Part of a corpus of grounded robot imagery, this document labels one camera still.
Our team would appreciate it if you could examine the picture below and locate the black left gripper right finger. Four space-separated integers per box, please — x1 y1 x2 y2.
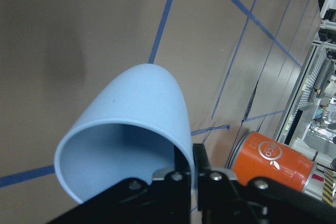
193 144 335 223

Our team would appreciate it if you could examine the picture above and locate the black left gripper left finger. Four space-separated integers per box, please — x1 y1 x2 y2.
51 148 192 223

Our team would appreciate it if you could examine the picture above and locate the orange can with silver lid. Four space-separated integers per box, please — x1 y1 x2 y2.
227 131 314 192

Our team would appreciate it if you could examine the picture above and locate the pale blue cup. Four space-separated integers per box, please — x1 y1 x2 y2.
54 64 195 204

